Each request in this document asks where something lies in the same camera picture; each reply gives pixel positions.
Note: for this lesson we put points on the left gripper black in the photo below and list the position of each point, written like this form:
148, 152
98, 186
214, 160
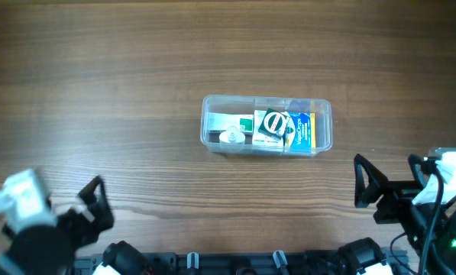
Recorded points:
76, 220

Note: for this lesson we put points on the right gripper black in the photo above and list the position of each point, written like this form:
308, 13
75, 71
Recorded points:
392, 195

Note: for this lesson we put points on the blue VapoDrops box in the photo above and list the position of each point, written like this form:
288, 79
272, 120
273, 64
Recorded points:
300, 130

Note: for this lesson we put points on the green Zam-Buk tin box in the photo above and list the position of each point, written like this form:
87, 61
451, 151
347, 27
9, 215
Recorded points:
274, 123

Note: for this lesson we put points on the white green medicine box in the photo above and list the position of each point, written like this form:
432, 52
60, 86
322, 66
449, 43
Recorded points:
219, 122

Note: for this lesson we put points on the white lotion bottle clear cap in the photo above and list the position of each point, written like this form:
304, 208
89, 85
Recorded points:
232, 135

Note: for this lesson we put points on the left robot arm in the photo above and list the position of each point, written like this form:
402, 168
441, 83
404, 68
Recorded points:
45, 249

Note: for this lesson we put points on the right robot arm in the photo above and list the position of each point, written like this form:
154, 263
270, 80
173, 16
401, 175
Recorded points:
434, 244

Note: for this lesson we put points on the clear plastic container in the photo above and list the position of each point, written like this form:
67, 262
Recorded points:
246, 105

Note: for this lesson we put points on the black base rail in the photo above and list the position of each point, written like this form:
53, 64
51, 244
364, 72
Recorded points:
308, 262

